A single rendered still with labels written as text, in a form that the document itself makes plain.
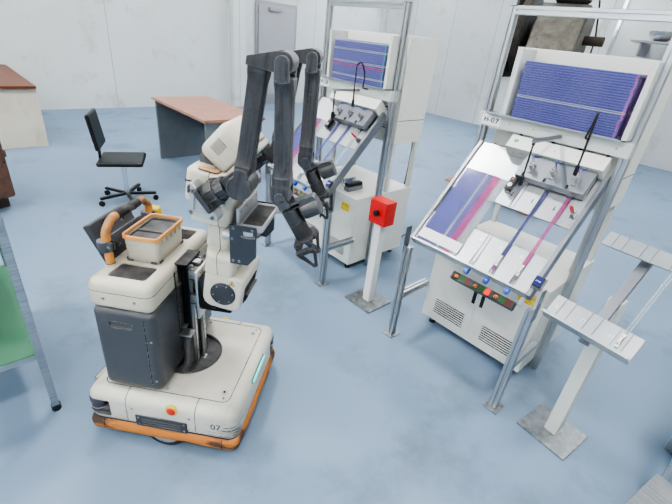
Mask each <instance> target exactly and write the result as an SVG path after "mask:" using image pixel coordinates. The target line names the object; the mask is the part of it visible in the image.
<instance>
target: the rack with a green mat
mask: <svg viewBox="0 0 672 504"><path fill-rule="evenodd" d="M0 254H1V257H2V260H3V263H4V265H0V373H1V372H4V371H7V370H10V369H12V368H15V367H18V366H21V365H24V364H27V363H30V362H33V361H36V360H37V361H38V364H39V367H40V370H41V374H42V377H43V380H44V383H45V386H46V389H47V392H48V395H49V398H50V401H51V408H52V411H54V412H56V411H59V410H60V409H61V408H62V405H61V402H60V401H59V399H58V396H57V393H56V390H55V386H54V383H53V380H52V377H51V373H50V370H49V367H48V364H47V361H46V357H45V354H44V351H43V348H42V344H41V341H40V338H39V335H38V331H37V328H36V325H35V322H34V318H33V315H32V312H31V309H30V306H29V302H28V299H27V296H26V293H25V289H24V286H23V283H22V280H21V276H20V273H19V270H18V267H17V263H16V260H15V257H14V254H13V250H12V247H11V244H10V241H9V238H8V234H7V231H6V228H5V225H4V221H3V218H2V215H1V212H0Z"/></svg>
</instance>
